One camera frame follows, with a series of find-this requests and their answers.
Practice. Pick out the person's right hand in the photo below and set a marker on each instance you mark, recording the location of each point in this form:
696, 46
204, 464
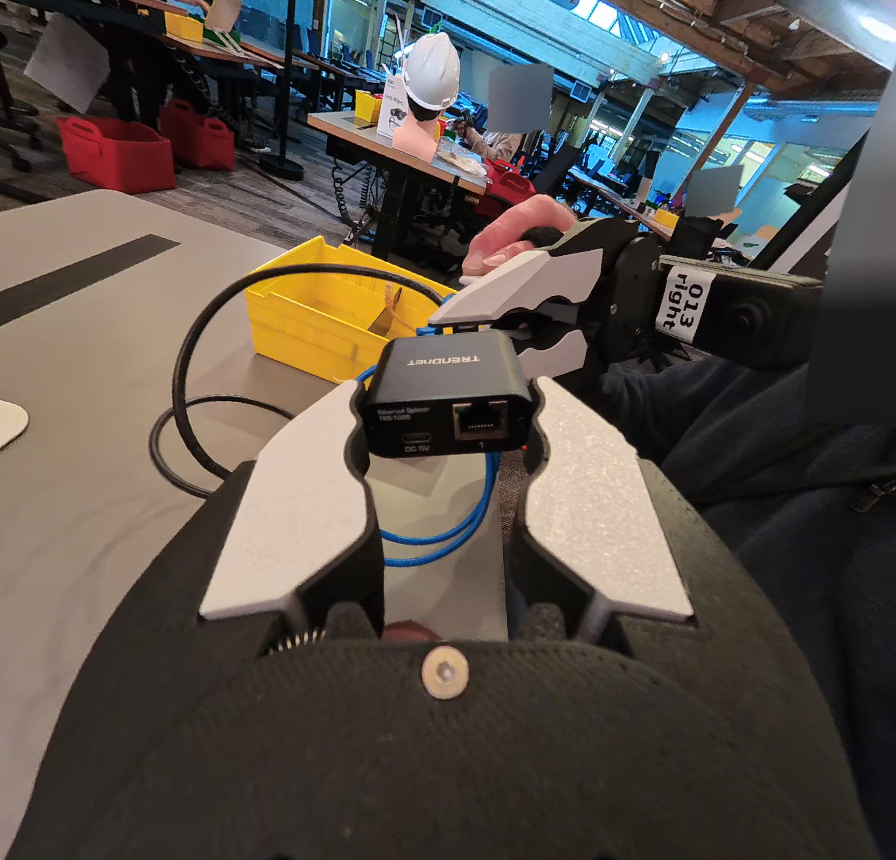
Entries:
511, 223

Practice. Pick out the yellow plastic bin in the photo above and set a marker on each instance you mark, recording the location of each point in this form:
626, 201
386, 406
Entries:
183, 28
367, 106
301, 321

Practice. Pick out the black bin divider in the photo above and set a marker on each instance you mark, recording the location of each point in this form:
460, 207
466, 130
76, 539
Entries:
383, 324

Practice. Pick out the black ethernet splitter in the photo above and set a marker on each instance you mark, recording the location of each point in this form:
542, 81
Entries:
434, 370

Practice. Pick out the pink mannequin head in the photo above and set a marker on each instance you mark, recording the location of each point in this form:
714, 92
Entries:
416, 135

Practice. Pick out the wooden top desk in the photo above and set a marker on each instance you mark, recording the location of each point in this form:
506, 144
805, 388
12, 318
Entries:
350, 130

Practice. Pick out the white rounded plate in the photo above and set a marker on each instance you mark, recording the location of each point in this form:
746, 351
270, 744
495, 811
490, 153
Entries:
10, 422

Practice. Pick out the red fabric bin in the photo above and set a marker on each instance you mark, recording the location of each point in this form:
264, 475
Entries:
119, 160
203, 142

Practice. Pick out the dark tape strip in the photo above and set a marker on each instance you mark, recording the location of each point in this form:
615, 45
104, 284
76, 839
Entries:
84, 279

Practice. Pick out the white hard hat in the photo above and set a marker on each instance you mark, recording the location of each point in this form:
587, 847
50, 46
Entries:
430, 69

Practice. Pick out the person's dark jacket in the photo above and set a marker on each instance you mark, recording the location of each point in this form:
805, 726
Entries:
805, 559

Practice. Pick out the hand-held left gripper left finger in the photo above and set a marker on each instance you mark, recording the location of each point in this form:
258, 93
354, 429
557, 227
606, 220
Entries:
294, 517

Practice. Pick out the black pole stand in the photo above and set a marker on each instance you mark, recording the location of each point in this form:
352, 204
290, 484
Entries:
289, 69

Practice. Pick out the red fabric bag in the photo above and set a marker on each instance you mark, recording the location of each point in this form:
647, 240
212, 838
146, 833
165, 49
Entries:
507, 188

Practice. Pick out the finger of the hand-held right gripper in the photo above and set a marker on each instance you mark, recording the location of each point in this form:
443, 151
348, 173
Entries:
504, 286
560, 356

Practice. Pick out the person's right forearm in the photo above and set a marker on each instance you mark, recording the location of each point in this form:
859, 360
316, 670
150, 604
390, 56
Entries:
700, 398

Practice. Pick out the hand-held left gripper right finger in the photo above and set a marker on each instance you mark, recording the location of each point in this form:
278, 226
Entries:
602, 524

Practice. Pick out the white paper sheet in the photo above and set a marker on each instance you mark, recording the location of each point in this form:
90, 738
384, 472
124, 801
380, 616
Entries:
70, 62

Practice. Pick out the white product box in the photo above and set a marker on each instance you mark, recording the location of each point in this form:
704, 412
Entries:
393, 114

